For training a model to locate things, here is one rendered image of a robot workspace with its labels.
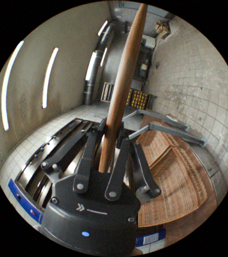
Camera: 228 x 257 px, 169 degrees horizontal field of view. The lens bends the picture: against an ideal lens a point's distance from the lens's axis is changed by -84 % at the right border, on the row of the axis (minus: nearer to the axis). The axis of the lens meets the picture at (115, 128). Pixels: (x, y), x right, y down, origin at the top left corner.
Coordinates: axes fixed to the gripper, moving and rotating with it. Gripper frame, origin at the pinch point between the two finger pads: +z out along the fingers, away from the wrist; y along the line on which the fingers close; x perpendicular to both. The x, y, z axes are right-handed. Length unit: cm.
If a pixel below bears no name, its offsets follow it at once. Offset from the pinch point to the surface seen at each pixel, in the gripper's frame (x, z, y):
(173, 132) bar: -9, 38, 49
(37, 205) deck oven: -67, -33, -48
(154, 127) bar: -9.4, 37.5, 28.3
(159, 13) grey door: 449, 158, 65
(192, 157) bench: -15, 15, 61
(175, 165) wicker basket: -32, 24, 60
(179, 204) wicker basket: -42, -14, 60
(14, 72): 40, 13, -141
